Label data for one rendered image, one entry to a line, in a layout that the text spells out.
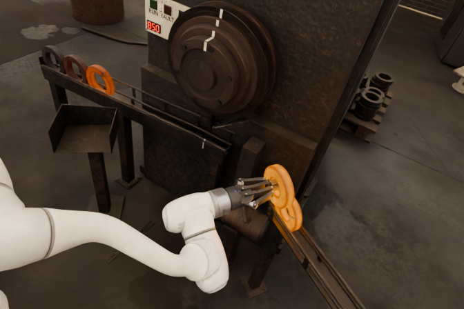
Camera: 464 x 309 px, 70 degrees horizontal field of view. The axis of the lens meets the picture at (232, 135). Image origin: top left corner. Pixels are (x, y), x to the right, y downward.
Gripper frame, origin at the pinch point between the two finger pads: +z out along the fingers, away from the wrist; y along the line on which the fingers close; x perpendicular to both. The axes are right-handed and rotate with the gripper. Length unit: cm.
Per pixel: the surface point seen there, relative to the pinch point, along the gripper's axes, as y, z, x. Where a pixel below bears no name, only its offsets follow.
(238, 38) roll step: -40, -2, 35
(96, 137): -75, -55, -29
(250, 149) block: -29.0, 5.8, -12.7
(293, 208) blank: 3.3, 8.4, -15.2
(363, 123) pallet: -85, 159, -86
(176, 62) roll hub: -53, -20, 21
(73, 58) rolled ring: -123, -57, -11
